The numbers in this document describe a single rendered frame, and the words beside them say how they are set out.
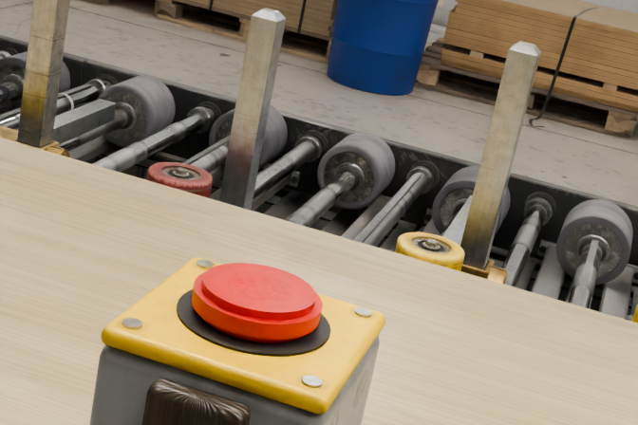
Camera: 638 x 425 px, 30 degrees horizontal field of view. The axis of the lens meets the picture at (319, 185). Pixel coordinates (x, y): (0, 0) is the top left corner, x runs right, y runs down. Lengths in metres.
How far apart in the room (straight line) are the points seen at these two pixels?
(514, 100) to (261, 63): 0.32
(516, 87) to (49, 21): 0.62
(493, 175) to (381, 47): 4.52
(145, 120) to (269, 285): 1.66
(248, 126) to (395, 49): 4.47
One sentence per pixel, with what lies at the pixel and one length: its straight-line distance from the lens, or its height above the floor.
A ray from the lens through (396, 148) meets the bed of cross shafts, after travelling 2.02.
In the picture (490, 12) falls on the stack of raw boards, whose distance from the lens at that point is 6.26.
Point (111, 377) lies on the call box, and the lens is 0.36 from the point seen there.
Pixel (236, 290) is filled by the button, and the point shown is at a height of 1.23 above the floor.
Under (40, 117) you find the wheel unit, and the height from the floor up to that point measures 0.89.
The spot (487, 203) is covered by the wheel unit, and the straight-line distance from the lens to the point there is 1.47.
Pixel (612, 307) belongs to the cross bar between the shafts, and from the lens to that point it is 1.83.
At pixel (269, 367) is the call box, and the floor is 1.22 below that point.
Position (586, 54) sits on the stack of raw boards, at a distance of 6.25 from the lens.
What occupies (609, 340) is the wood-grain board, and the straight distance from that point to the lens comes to 1.28.
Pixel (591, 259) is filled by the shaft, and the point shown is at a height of 0.82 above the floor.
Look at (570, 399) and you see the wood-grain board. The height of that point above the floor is 0.90.
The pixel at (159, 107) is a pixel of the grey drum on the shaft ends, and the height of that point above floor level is 0.82.
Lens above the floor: 1.38
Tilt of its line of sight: 18 degrees down
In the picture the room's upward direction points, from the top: 11 degrees clockwise
